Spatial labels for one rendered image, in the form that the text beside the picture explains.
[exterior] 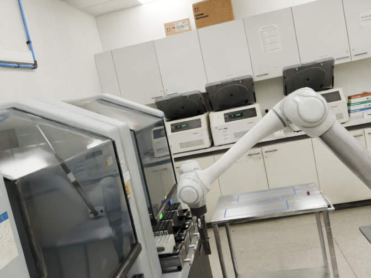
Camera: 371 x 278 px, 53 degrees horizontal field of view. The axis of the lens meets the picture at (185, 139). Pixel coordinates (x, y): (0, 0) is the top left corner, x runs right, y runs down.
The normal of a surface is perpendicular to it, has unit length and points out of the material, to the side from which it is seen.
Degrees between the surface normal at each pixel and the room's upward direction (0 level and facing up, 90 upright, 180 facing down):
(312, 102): 89
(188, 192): 95
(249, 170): 90
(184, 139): 90
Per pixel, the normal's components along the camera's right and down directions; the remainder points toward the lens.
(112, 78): -0.15, 0.15
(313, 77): 0.07, 0.86
